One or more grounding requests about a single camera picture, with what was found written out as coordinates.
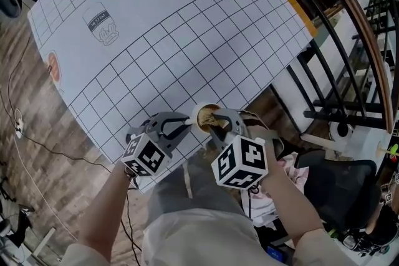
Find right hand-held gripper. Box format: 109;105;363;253
208;108;271;190

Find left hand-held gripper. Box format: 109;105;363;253
120;112;191;179

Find white cup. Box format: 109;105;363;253
188;102;224;132

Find person's right forearm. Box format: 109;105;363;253
258;154;331;249

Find person's left forearm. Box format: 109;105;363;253
77;161;133;262

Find person's grey trousers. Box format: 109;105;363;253
148;149;246;222

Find white grid tablecloth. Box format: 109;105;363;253
27;0;317;196

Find pink patterned cloth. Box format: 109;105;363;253
248;151;310;228

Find person's white shirt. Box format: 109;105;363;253
62;208;359;266

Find white round container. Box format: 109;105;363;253
330;121;355;138

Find black mesh office chair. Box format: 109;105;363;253
294;149;383;234

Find white power strip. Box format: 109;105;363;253
14;108;25;138

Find metal railing with wooden handrail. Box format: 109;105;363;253
249;0;399;135

